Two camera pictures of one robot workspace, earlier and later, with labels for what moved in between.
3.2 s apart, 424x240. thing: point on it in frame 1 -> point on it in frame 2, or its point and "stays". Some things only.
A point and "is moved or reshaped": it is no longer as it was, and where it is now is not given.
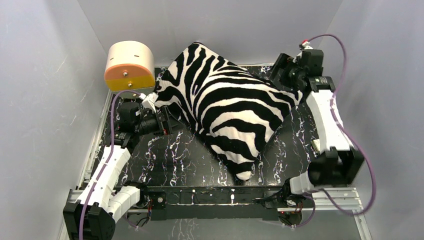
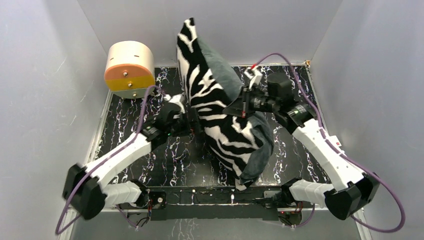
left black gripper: [166, 120] -> [185, 119]
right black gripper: [285, 62] -> [240, 106]
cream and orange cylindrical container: [130, 66] stays
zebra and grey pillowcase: [237, 110] is moved or reshaped
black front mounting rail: [171, 202] stays
